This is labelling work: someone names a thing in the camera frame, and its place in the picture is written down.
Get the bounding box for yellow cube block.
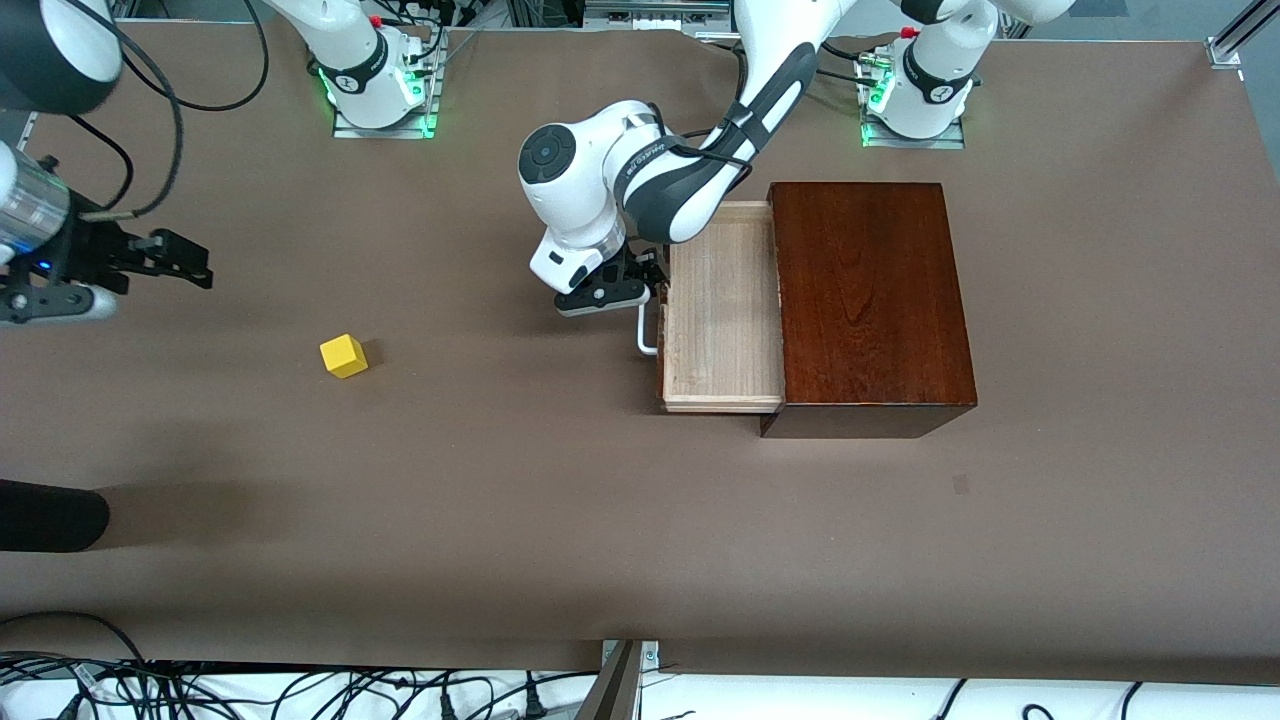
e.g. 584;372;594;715
320;334;369;379

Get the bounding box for light wood drawer white handle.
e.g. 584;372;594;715
638;200;786;414

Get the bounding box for silver aluminium frame profile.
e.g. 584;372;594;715
1207;0;1280;69

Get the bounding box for dark brown wooden drawer cabinet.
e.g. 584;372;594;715
760;182;979;439

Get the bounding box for brown table cover sheet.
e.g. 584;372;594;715
0;22;1280;686

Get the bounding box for dark grey metal beam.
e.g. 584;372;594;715
578;640;643;720

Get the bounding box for black cylinder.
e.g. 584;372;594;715
0;480;111;553

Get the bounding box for silver corner bracket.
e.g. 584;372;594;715
600;640;661;673

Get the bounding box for silver aluminium rail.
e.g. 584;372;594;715
585;0;731;29

